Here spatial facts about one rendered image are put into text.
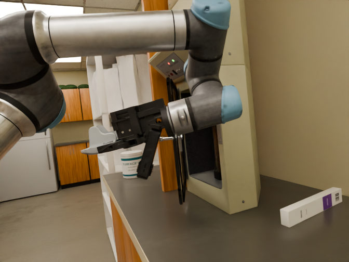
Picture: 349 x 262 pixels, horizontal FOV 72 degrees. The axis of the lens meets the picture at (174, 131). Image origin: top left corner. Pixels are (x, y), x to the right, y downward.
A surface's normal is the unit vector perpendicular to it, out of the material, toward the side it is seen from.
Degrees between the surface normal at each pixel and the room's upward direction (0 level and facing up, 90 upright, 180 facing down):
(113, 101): 93
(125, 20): 75
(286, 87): 90
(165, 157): 90
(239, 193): 90
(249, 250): 0
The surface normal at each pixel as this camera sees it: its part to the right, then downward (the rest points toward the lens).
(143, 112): -0.04, 0.12
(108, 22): 0.08, -0.21
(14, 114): 0.33, 0.33
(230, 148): 0.37, 0.01
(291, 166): -0.92, 0.12
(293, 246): -0.11, -0.99
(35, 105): 0.88, -0.04
